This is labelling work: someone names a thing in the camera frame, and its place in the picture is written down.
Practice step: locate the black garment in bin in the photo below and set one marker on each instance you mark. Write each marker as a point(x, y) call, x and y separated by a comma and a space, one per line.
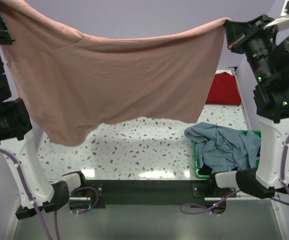
point(205, 170)

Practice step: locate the aluminium frame rail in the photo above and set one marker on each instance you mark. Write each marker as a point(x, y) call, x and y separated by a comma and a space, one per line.
point(280, 219)

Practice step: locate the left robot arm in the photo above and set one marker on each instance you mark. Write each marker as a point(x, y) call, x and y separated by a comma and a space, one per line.
point(18, 144)

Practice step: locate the folded red t shirt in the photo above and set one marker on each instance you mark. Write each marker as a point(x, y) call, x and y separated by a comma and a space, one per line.
point(224, 91)

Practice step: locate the blue grey t shirt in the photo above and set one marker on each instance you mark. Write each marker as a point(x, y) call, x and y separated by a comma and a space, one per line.
point(224, 149)

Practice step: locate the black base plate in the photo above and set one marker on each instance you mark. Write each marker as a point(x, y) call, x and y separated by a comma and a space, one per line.
point(144, 192)

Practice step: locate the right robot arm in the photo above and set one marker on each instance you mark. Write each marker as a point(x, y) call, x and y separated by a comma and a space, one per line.
point(269, 62)

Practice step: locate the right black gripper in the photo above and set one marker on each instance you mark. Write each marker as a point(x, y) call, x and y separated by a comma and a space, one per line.
point(236, 32)

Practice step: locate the pink t shirt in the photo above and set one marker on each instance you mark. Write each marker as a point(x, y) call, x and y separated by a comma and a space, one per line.
point(72, 82)

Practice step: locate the green plastic bin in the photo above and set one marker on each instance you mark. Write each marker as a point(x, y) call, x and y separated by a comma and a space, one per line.
point(223, 150)

